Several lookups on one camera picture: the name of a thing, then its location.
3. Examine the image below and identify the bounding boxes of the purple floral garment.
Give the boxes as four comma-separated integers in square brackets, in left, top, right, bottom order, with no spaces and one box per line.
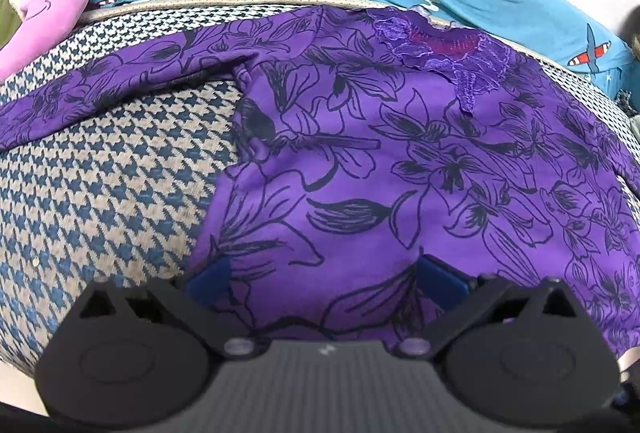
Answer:
[1,6,639,353]

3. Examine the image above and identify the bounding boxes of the blue houndstooth mattress cover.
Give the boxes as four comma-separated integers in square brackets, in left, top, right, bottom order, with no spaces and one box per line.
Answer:
[1,0,639,377]

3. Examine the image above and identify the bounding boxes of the beige bunny plush toy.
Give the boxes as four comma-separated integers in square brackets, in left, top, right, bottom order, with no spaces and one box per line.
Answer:
[0,0,24,48]

